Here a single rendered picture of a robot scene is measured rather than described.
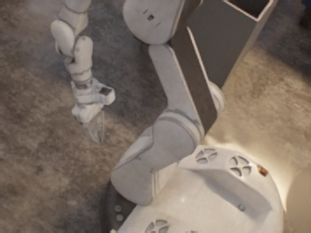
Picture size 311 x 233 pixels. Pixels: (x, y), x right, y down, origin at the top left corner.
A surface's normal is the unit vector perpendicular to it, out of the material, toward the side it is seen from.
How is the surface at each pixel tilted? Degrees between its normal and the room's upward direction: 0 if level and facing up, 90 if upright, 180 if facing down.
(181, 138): 89
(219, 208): 0
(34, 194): 0
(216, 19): 90
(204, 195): 0
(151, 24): 90
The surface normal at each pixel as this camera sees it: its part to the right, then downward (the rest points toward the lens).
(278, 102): 0.24, -0.56
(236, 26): -0.50, 0.63
